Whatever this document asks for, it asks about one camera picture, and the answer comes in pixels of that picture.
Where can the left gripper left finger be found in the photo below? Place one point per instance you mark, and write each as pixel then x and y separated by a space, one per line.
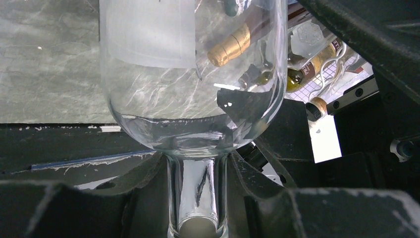
pixel 134 205

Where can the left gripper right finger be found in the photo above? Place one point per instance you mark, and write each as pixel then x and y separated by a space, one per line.
pixel 259 208

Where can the clear bottle with silver cap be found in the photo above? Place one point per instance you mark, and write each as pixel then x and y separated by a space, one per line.
pixel 164 92

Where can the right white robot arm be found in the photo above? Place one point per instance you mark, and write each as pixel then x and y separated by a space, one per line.
pixel 378 133

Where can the bottle with black cap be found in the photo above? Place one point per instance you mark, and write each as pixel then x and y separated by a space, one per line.
pixel 316 108

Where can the dark bottle with gold foil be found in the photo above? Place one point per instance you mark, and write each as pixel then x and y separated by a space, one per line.
pixel 261 17

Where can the clear bottle with orange label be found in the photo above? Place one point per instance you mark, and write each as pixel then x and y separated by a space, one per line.
pixel 310 45

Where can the white wire wine rack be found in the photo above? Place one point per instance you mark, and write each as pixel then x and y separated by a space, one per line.
pixel 328 66

